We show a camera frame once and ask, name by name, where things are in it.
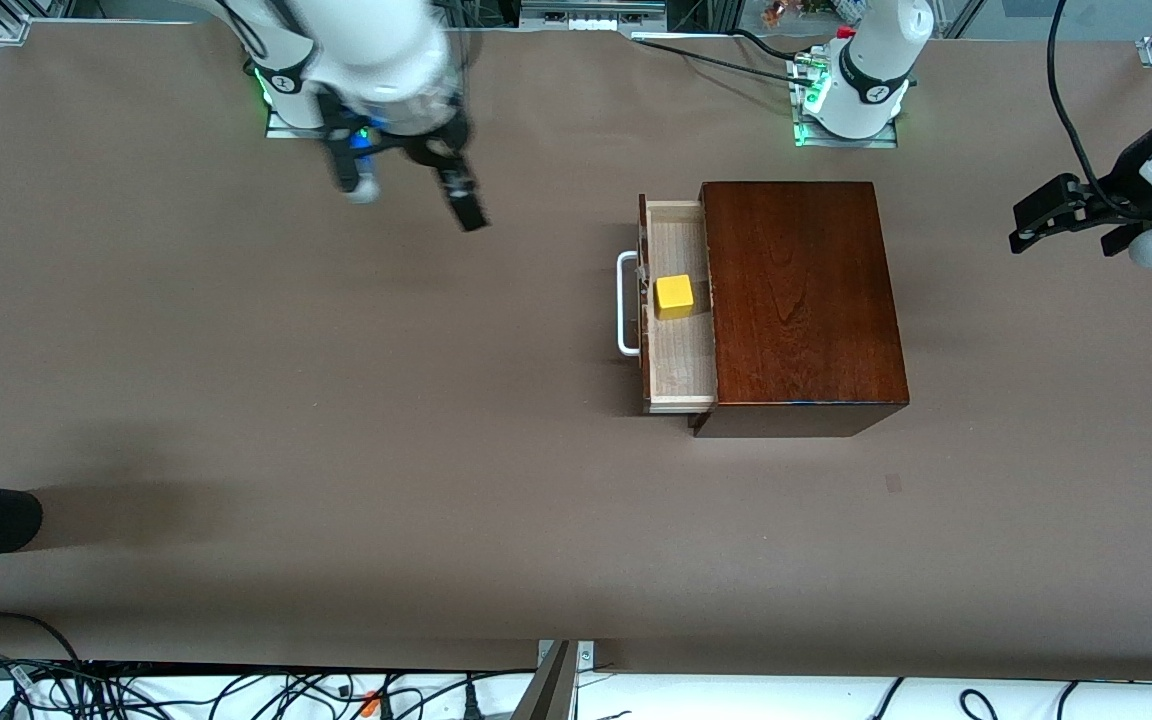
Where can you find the small metal edge bracket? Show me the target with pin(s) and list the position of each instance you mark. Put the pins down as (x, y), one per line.
(586, 655)

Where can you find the white power strip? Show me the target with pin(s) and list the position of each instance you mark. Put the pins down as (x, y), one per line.
(586, 22)

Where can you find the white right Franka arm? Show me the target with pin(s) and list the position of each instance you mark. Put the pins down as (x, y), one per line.
(376, 50)

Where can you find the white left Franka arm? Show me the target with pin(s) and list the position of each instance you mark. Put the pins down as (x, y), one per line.
(876, 60)

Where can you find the yellow cube block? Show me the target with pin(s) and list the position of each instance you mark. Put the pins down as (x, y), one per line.
(674, 293)

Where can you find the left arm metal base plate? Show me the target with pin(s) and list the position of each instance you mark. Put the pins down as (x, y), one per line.
(806, 137)

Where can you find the dark brown wooden cabinet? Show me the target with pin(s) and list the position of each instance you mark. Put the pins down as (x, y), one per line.
(806, 300)

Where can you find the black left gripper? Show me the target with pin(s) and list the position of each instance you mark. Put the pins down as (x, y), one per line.
(1123, 203)

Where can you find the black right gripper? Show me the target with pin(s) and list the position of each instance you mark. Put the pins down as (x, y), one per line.
(433, 150)

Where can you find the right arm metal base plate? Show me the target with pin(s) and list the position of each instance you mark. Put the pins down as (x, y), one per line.
(281, 130)

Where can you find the grey slanted metal strut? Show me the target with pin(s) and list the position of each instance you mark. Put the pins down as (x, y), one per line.
(546, 695)

